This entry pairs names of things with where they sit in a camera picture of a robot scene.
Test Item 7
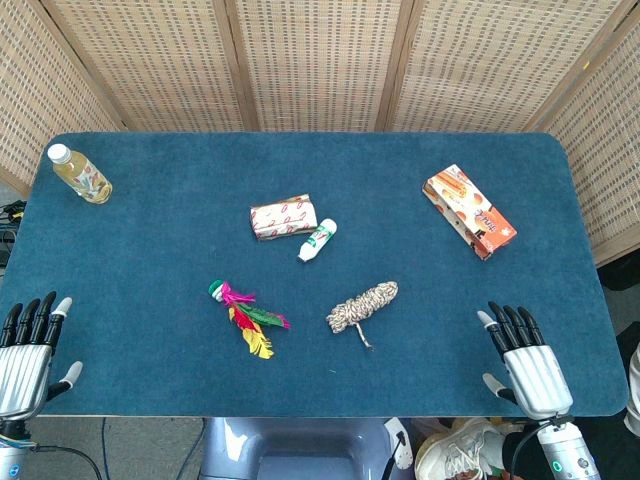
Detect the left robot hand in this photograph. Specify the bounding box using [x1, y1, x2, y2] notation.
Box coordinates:
[0, 291, 84, 422]

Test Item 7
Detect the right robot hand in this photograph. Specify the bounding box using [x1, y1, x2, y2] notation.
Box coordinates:
[476, 301, 575, 420]

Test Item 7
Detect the colourful feather shuttlecock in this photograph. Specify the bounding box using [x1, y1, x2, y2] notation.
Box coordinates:
[208, 279, 292, 360]

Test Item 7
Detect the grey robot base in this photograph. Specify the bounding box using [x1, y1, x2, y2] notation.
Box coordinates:
[198, 417, 416, 480]

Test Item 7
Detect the white sneaker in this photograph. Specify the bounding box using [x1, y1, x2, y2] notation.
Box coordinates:
[414, 418, 507, 480]

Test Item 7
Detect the orange snack box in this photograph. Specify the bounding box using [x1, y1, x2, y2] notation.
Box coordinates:
[422, 164, 518, 262]

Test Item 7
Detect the yellow drink bottle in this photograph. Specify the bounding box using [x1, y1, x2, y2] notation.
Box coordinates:
[47, 143, 114, 205]

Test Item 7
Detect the blue table mat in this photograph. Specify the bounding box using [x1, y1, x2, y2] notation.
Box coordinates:
[0, 131, 630, 419]

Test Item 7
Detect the white green tube bottle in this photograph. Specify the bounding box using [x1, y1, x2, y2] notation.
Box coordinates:
[297, 218, 338, 263]

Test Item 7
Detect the white red patterned box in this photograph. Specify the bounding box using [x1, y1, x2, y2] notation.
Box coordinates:
[249, 193, 319, 242]

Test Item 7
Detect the woven bamboo folding screen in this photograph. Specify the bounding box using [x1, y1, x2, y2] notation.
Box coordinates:
[0, 0, 640, 267]

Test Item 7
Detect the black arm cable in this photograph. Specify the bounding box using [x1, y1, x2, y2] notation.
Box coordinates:
[29, 443, 104, 480]

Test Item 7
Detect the blue floor cable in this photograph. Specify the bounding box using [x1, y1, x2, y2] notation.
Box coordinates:
[101, 417, 114, 480]

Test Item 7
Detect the black cables and power strip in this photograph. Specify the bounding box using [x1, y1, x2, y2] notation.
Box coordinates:
[0, 199, 29, 269]

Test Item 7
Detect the beige rope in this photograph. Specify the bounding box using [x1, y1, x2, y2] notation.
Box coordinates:
[325, 280, 400, 351]

